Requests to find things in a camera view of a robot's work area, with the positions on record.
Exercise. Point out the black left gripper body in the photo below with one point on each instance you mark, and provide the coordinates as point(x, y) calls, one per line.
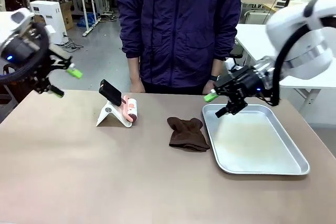
point(21, 51)

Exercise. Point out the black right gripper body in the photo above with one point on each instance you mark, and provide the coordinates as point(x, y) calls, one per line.
point(244, 83)

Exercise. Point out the dark brown cloth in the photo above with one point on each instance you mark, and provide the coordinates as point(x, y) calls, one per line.
point(187, 136)

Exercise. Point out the person's left forearm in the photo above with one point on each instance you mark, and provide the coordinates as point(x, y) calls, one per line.
point(217, 68)

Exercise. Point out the person's right forearm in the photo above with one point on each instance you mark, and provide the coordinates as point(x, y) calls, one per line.
point(134, 68)

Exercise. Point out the person's left hand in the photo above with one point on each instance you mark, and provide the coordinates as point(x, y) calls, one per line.
point(208, 86)

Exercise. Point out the person's right hand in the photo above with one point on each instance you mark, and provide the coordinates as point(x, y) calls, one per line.
point(137, 86)

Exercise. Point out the black wristwatch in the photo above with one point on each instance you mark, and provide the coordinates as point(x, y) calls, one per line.
point(215, 78)

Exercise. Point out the white floor power strip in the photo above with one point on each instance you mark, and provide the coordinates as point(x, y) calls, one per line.
point(75, 47)

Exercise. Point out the dark brown chair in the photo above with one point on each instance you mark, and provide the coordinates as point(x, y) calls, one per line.
point(18, 87)

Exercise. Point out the large white side table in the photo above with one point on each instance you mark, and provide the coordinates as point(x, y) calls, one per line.
point(252, 40)

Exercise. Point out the white box appliance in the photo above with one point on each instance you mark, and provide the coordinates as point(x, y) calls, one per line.
point(50, 14)

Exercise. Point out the blue plastic bag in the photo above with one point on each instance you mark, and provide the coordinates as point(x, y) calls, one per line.
point(88, 20)

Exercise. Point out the silver metal tray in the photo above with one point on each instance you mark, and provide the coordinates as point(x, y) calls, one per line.
point(260, 150)

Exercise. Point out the brown cardboard box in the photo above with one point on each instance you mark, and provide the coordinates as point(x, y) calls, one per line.
point(67, 15)

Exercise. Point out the white folded stand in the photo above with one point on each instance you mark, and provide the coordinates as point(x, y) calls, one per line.
point(107, 115)

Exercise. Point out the wooden background table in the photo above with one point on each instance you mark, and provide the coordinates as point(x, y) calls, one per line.
point(270, 7)

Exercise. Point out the person in purple jacket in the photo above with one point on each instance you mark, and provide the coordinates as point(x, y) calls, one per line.
point(178, 19)

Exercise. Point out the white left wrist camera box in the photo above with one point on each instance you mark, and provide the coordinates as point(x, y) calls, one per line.
point(22, 18)

